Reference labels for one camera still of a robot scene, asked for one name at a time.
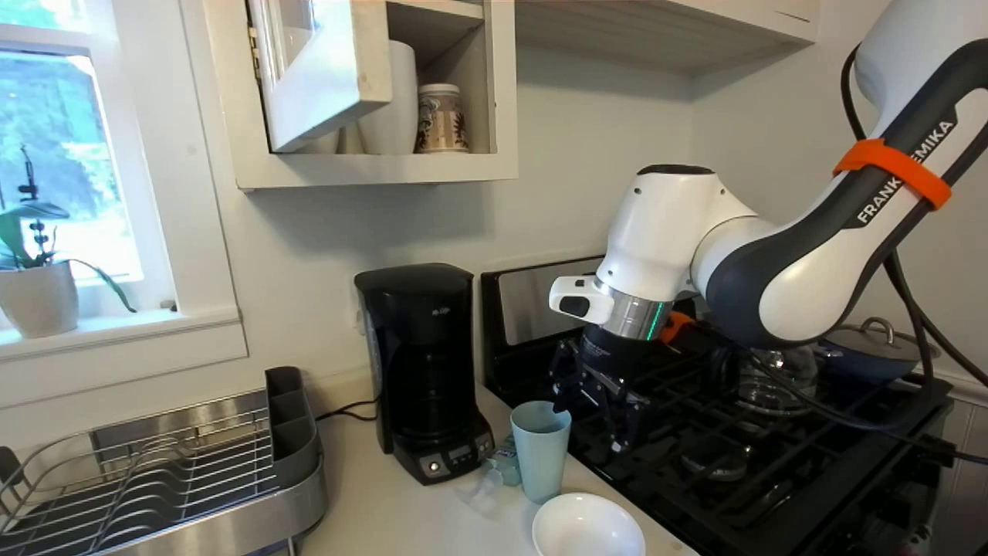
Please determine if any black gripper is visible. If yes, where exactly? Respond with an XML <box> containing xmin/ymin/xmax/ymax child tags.
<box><xmin>548</xmin><ymin>326</ymin><xmax>669</xmax><ymax>458</ymax></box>

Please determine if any grey plastic cup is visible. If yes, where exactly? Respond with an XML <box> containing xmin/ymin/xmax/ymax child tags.
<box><xmin>509</xmin><ymin>398</ymin><xmax>573</xmax><ymax>508</ymax></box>

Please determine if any small clear glass jar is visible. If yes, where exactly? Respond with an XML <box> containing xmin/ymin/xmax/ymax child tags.
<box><xmin>466</xmin><ymin>442</ymin><xmax>528</xmax><ymax>508</ymax></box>

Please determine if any white shallow bowl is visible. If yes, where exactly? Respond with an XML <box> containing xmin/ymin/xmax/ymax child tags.
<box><xmin>528</xmin><ymin>493</ymin><xmax>647</xmax><ymax>556</ymax></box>

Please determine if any black coffee maker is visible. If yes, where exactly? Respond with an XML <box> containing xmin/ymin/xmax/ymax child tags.
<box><xmin>351</xmin><ymin>260</ymin><xmax>497</xmax><ymax>490</ymax></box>

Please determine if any black and steel gas stove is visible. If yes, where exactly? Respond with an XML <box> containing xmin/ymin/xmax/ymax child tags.
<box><xmin>478</xmin><ymin>254</ymin><xmax>988</xmax><ymax>556</ymax></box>

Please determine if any clear glass carafe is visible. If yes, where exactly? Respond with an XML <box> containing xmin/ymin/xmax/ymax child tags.
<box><xmin>732</xmin><ymin>343</ymin><xmax>827</xmax><ymax>420</ymax></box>

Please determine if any blue pan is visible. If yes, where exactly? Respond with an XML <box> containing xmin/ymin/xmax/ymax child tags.
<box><xmin>816</xmin><ymin>341</ymin><xmax>936</xmax><ymax>392</ymax></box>

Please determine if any steel pan lid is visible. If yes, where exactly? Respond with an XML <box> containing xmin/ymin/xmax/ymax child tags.
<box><xmin>820</xmin><ymin>314</ymin><xmax>919</xmax><ymax>366</ymax></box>

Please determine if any patterned ceramic jar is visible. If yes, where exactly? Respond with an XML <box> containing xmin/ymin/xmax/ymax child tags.
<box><xmin>415</xmin><ymin>82</ymin><xmax>471</xmax><ymax>158</ymax></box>

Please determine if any white ceramic mug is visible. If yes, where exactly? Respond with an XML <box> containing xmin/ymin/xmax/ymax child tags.
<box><xmin>356</xmin><ymin>36</ymin><xmax>424</xmax><ymax>158</ymax></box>

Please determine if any steel dish rack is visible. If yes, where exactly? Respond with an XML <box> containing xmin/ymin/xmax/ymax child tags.
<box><xmin>0</xmin><ymin>366</ymin><xmax>329</xmax><ymax>556</ymax></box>

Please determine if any white framed window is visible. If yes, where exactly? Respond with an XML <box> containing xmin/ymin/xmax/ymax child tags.
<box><xmin>0</xmin><ymin>0</ymin><xmax>252</xmax><ymax>411</ymax></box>

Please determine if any white potted green plant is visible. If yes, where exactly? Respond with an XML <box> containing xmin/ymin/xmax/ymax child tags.
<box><xmin>0</xmin><ymin>144</ymin><xmax>141</xmax><ymax>343</ymax></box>

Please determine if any black coffee maker cord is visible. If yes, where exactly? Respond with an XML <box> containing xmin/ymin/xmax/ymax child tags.
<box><xmin>311</xmin><ymin>398</ymin><xmax>382</xmax><ymax>427</ymax></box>

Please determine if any orange cable strap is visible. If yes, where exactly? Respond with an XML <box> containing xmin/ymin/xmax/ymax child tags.
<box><xmin>831</xmin><ymin>135</ymin><xmax>954</xmax><ymax>214</ymax></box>

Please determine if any white open wall cabinet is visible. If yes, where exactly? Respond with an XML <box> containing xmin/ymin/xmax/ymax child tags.
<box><xmin>197</xmin><ymin>0</ymin><xmax>523</xmax><ymax>195</ymax></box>

